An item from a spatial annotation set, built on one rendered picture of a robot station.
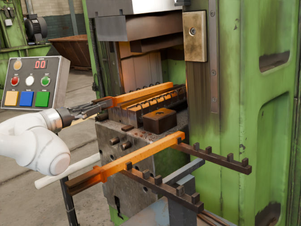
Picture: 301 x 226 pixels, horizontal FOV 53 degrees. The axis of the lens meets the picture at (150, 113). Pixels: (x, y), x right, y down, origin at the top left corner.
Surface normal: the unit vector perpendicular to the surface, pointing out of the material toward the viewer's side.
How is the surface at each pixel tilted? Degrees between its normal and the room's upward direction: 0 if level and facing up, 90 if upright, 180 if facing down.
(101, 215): 0
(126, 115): 90
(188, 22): 90
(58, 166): 107
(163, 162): 90
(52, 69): 60
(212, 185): 90
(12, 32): 79
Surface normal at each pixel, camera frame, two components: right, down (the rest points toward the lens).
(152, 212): -0.09, -0.94
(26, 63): -0.36, -0.18
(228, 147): -0.72, 0.29
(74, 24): 0.75, 0.15
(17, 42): 0.63, 0.00
